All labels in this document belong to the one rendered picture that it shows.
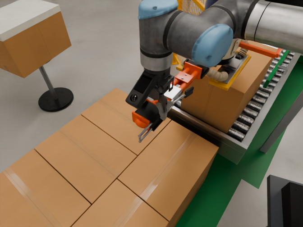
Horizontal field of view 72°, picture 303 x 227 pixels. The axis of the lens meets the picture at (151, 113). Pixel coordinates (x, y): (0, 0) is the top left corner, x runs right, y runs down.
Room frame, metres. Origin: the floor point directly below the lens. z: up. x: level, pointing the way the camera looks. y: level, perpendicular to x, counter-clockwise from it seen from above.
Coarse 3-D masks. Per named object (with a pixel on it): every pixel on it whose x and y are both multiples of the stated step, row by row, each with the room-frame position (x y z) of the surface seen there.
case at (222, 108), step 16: (240, 48) 1.36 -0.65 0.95; (272, 48) 1.36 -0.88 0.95; (256, 64) 1.16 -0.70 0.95; (208, 80) 1.03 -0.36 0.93; (240, 80) 1.00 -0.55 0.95; (256, 80) 1.05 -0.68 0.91; (192, 96) 1.08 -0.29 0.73; (208, 96) 1.01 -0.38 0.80; (224, 96) 0.95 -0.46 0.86; (240, 96) 0.89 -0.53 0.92; (192, 112) 1.07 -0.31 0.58; (208, 112) 0.99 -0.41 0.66; (224, 112) 0.93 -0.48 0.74; (240, 112) 1.04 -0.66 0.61; (224, 128) 0.90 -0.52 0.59
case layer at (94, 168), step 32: (64, 128) 0.94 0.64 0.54; (96, 128) 0.94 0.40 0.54; (128, 128) 0.94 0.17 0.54; (160, 128) 0.94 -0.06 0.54; (32, 160) 0.67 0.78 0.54; (64, 160) 0.67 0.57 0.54; (96, 160) 0.67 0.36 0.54; (128, 160) 0.67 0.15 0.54; (160, 160) 0.67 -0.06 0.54; (192, 160) 0.67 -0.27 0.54; (0, 192) 0.46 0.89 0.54; (32, 192) 0.46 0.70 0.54; (64, 192) 0.46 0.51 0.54; (96, 192) 0.46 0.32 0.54; (128, 192) 0.46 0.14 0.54; (160, 192) 0.46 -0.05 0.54; (192, 192) 0.53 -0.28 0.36; (0, 224) 0.29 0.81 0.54; (32, 224) 0.29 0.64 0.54; (64, 224) 0.29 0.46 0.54; (96, 224) 0.29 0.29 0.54; (128, 224) 0.29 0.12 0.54; (160, 224) 0.29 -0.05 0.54
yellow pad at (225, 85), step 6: (234, 54) 1.02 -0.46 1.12; (246, 54) 1.02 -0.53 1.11; (246, 60) 0.97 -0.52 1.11; (222, 66) 0.92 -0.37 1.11; (240, 66) 0.92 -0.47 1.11; (228, 72) 0.84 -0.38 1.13; (234, 72) 0.86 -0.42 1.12; (240, 72) 0.88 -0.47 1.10; (228, 78) 0.81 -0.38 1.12; (234, 78) 0.82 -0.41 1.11; (216, 84) 0.78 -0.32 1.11; (222, 84) 0.77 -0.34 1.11; (228, 84) 0.77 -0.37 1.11
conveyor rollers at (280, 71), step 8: (280, 56) 1.90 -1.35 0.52; (288, 56) 1.87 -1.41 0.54; (272, 64) 1.72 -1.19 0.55; (280, 72) 1.64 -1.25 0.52; (264, 80) 1.48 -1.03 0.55; (272, 80) 1.51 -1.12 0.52; (264, 88) 1.38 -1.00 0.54; (272, 88) 1.37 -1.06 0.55; (256, 96) 1.27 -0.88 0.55; (264, 96) 1.29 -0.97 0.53; (176, 104) 1.20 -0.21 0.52; (248, 104) 1.19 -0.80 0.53; (256, 104) 1.18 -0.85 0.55; (248, 112) 1.10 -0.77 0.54; (256, 112) 1.09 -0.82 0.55; (248, 120) 1.02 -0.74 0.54; (232, 128) 0.93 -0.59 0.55; (240, 128) 0.95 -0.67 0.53; (248, 128) 0.93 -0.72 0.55; (240, 136) 0.87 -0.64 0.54
